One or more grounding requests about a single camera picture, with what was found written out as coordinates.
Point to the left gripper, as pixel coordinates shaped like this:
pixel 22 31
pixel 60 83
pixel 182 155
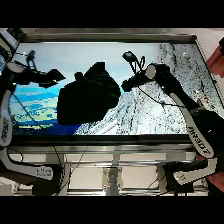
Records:
pixel 50 77

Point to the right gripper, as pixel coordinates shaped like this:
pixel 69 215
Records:
pixel 134 82

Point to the dark blue garment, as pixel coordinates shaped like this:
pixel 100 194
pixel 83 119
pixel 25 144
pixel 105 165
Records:
pixel 87 100

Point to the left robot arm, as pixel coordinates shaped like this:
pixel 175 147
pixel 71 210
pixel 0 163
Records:
pixel 6 117

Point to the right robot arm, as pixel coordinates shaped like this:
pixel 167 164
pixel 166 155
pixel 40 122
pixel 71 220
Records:
pixel 200 134

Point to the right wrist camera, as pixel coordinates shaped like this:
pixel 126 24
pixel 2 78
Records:
pixel 128 56

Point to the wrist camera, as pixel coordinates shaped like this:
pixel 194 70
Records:
pixel 31 55
pixel 128 56

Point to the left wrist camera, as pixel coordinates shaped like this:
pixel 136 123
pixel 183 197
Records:
pixel 31 55

